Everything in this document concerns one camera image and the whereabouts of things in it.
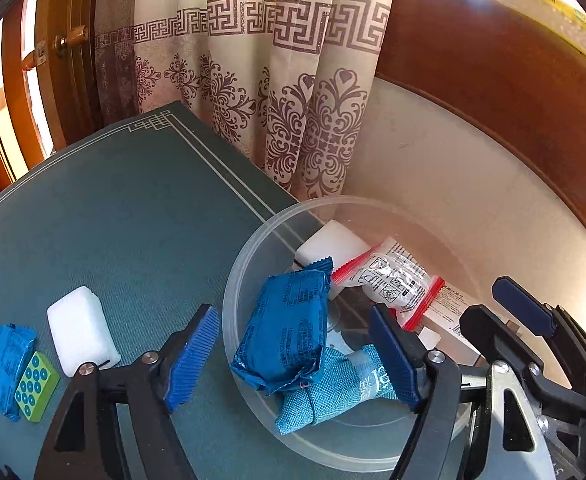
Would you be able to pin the red-edged clear zip bag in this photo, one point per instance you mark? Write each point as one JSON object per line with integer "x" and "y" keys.
{"x": 393, "y": 285}

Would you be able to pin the wooden door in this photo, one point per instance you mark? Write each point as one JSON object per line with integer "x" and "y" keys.
{"x": 68, "y": 85}

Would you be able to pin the green blue-dotted block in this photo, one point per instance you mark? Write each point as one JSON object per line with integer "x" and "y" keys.
{"x": 35, "y": 387}

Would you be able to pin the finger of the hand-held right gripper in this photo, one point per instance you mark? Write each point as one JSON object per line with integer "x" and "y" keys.
{"x": 523, "y": 302}
{"x": 493, "y": 330}

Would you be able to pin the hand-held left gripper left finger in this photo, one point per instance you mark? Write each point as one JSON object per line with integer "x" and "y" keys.
{"x": 193, "y": 360}

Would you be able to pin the teal mesh pouch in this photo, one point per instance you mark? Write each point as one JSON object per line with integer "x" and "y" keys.
{"x": 333, "y": 390}

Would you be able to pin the large white sponge block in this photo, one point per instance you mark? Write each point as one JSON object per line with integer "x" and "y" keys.
{"x": 333, "y": 245}

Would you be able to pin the wooden headboard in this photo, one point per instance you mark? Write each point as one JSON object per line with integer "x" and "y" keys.
{"x": 498, "y": 75}

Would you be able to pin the large blue wipes packet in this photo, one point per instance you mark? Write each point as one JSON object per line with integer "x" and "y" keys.
{"x": 283, "y": 330}

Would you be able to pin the clear plastic bowl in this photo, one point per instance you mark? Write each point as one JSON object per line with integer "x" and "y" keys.
{"x": 253, "y": 280}

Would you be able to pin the white rounded case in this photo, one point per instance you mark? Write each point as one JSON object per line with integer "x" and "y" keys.
{"x": 80, "y": 330}

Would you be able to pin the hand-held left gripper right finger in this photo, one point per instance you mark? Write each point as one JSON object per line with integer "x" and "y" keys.
{"x": 395, "y": 355}

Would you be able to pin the long white blue box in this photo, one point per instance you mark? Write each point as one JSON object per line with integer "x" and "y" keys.
{"x": 448, "y": 312}

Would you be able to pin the patterned cream curtain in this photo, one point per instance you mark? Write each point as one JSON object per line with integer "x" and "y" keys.
{"x": 253, "y": 70}

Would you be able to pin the small blue packet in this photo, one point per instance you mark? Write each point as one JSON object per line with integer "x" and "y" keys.
{"x": 10, "y": 365}

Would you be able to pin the brass door knob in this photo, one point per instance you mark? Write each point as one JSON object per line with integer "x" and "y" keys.
{"x": 70, "y": 40}

